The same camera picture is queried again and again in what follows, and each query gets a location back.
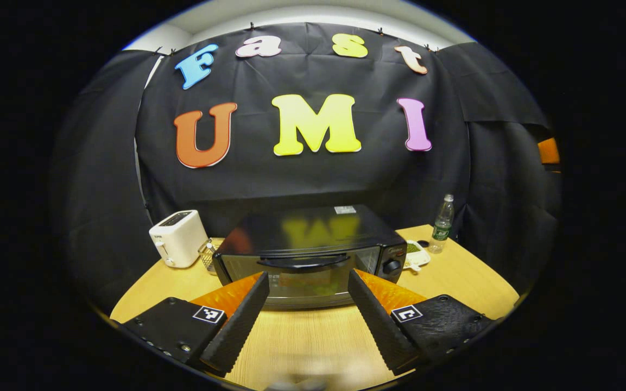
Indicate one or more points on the clear plastic water bottle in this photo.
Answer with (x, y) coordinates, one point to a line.
(442, 228)

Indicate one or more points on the black electric oven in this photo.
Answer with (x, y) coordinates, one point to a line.
(312, 233)

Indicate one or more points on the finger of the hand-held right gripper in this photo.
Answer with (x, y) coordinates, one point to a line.
(549, 152)

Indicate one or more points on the small white dish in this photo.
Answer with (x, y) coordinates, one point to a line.
(416, 255)

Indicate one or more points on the white toaster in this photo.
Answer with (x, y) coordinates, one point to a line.
(179, 239)

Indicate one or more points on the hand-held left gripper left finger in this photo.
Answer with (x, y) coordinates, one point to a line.
(236, 331)

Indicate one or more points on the black backdrop cloth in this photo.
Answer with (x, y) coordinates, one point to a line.
(312, 179)

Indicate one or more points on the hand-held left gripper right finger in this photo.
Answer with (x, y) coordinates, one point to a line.
(380, 326)

